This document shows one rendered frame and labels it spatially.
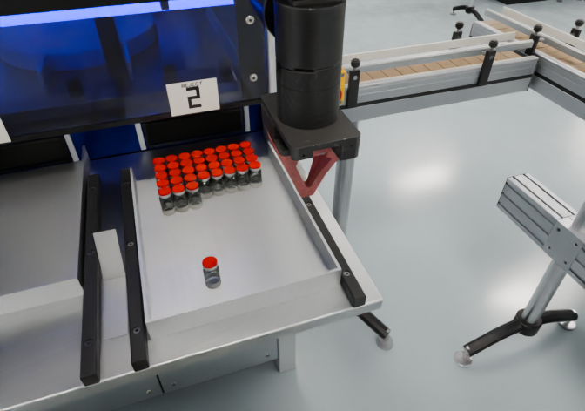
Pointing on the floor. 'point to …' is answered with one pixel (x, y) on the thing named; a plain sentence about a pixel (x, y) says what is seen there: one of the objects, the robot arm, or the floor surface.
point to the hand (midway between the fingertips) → (305, 189)
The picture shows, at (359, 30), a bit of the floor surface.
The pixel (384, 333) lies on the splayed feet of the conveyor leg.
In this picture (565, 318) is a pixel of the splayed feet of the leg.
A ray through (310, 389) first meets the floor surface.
